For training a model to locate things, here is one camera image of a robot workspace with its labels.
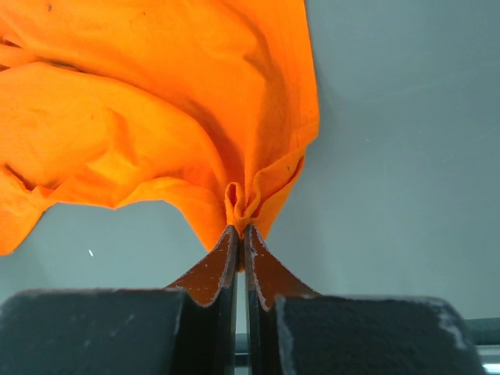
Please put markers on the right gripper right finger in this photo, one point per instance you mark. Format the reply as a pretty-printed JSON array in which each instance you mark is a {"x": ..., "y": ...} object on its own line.
[{"x": 293, "y": 329}]

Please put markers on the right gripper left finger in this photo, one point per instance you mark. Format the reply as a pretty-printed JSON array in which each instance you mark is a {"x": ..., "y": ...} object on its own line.
[{"x": 187, "y": 327}]

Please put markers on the orange t shirt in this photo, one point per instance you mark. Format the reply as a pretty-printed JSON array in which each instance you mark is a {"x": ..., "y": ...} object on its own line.
[{"x": 207, "y": 105}]

